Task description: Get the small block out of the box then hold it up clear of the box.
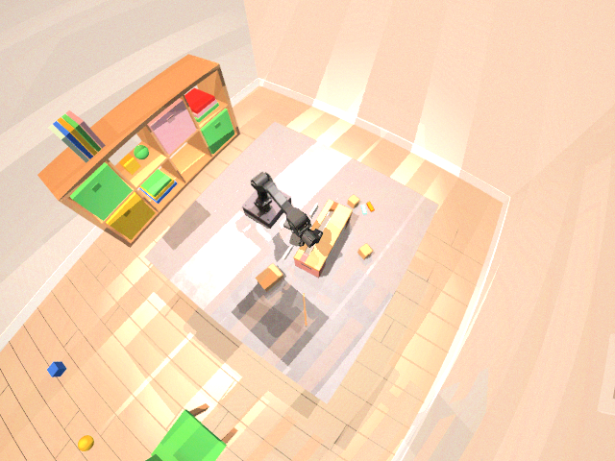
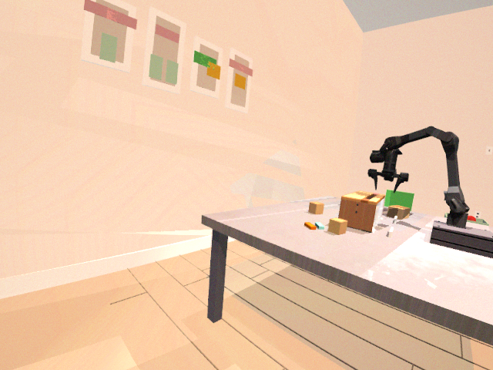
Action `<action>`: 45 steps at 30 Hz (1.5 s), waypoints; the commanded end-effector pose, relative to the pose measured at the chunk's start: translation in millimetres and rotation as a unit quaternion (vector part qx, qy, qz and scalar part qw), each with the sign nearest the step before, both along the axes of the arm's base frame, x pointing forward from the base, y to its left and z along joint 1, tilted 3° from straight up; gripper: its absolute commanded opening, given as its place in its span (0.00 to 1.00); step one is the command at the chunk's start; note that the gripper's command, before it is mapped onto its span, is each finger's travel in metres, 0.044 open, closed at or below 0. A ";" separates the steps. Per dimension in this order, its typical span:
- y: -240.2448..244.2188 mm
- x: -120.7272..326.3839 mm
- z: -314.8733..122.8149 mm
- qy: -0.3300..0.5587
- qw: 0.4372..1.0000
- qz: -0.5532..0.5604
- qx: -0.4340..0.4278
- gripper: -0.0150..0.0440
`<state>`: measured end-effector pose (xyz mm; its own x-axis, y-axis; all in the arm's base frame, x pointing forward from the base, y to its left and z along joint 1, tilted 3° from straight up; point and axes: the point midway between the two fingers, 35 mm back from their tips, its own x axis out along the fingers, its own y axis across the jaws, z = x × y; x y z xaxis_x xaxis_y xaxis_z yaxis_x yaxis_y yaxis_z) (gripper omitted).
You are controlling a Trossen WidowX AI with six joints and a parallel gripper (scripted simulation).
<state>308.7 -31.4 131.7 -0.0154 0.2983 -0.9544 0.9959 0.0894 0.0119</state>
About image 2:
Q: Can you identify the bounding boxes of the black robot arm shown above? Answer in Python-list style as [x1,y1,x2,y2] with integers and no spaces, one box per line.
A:
[370,126,470,229]

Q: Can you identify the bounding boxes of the orange flat bar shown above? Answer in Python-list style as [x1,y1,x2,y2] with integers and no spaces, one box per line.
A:
[304,222,316,230]

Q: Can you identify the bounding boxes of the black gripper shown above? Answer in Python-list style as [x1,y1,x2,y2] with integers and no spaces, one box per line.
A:
[367,160,409,192]

